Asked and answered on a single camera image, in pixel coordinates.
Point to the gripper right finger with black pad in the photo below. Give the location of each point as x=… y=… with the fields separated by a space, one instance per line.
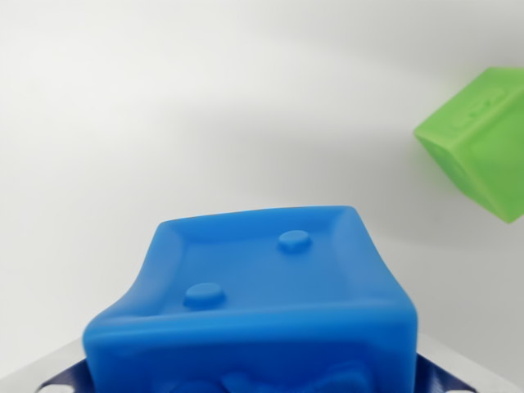
x=458 y=374

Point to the blue embossed cube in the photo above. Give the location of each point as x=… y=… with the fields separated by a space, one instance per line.
x=262 y=307

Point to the green embossed cube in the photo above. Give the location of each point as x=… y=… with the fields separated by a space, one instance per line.
x=483 y=143

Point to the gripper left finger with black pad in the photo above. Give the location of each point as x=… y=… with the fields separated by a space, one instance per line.
x=45 y=368

